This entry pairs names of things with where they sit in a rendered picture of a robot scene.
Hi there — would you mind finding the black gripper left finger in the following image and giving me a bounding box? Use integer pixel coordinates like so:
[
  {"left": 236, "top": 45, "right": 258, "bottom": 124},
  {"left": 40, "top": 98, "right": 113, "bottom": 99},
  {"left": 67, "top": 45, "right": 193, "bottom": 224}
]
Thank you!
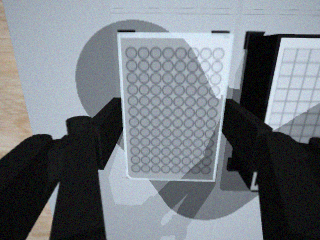
[{"left": 0, "top": 97, "right": 123, "bottom": 240}]

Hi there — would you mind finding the grey deck plate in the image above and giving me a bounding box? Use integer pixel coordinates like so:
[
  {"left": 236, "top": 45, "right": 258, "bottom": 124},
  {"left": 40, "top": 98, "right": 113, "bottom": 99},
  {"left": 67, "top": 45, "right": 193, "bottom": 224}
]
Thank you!
[{"left": 2, "top": 0, "right": 320, "bottom": 240}]

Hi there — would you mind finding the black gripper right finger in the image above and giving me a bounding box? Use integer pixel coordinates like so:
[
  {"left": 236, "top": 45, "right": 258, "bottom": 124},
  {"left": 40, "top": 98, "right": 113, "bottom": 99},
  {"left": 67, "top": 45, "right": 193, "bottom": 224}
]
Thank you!
[{"left": 222, "top": 99, "right": 320, "bottom": 240}]

